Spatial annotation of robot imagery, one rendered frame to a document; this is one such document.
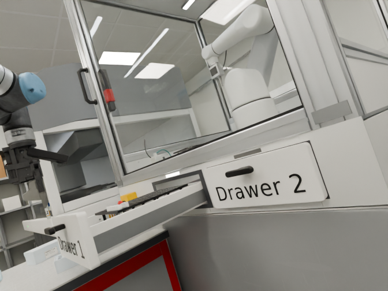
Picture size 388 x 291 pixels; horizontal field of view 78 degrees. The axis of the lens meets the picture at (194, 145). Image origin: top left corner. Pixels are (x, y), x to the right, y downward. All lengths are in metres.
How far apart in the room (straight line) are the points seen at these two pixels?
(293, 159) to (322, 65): 0.17
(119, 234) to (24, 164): 0.42
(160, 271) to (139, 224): 0.35
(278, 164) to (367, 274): 0.24
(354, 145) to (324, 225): 0.17
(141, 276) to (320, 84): 0.73
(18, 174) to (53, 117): 0.74
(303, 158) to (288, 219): 0.15
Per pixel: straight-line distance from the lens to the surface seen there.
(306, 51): 0.49
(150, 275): 0.89
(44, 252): 1.21
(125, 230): 0.57
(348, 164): 0.48
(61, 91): 1.64
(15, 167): 0.88
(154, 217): 0.60
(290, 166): 0.50
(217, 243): 0.75
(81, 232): 0.53
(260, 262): 0.67
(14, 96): 0.76
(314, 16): 0.50
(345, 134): 0.47
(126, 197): 1.04
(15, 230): 4.84
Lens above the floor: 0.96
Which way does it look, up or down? 4 degrees up
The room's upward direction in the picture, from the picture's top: 18 degrees counter-clockwise
